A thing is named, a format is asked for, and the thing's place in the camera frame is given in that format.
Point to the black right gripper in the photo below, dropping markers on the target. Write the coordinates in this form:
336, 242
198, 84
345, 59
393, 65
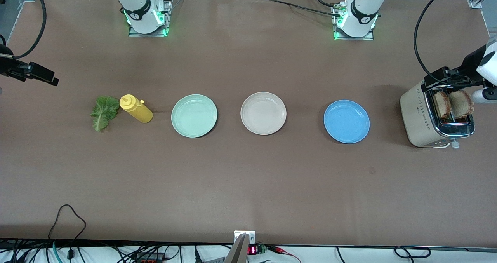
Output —
7, 65

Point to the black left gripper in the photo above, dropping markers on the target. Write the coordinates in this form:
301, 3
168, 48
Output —
469, 63

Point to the brown bread slice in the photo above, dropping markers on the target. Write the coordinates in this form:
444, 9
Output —
463, 103
442, 104

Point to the green lettuce leaf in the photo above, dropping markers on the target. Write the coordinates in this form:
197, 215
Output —
105, 109

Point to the yellow mustard squeeze bottle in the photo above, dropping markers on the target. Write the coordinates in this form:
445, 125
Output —
138, 109

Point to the blue plate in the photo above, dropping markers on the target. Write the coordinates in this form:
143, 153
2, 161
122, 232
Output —
346, 121

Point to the green plate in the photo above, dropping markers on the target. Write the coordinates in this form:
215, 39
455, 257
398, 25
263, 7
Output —
194, 116

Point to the beige plate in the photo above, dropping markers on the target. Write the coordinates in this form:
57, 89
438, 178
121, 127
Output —
263, 113

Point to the beige chrome toaster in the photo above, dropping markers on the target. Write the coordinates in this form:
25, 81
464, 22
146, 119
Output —
417, 119

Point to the red clip lead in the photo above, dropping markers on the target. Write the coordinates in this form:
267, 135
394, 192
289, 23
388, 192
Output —
281, 250

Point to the red digit display module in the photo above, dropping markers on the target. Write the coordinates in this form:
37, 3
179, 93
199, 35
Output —
253, 250

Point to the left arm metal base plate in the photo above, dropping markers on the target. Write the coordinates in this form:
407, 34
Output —
369, 38

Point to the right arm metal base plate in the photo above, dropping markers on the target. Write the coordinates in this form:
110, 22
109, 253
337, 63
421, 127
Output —
169, 18

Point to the silver mounting bracket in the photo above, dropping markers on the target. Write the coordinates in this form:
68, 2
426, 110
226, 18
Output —
250, 236

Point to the grey camera pole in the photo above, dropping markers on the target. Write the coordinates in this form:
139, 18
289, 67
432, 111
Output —
238, 251

